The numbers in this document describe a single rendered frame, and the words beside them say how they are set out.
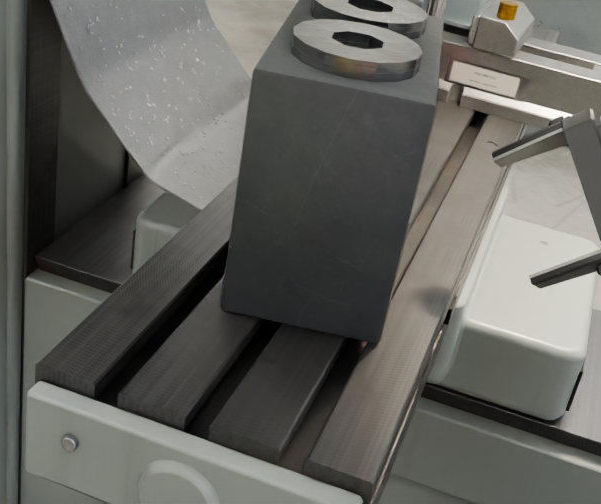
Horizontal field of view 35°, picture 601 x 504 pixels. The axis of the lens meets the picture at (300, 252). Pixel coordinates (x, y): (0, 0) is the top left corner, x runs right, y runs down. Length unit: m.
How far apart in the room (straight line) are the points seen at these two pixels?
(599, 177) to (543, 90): 0.46
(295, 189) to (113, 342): 0.16
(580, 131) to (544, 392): 0.33
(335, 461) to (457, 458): 0.47
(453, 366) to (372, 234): 0.37
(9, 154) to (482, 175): 0.50
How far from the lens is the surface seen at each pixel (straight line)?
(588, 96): 1.20
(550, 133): 0.78
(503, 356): 0.98
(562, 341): 0.99
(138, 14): 1.12
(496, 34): 1.19
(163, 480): 0.61
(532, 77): 1.20
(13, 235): 1.11
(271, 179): 0.65
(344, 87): 0.62
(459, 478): 1.07
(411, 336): 0.72
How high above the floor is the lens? 1.34
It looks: 29 degrees down
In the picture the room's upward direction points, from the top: 10 degrees clockwise
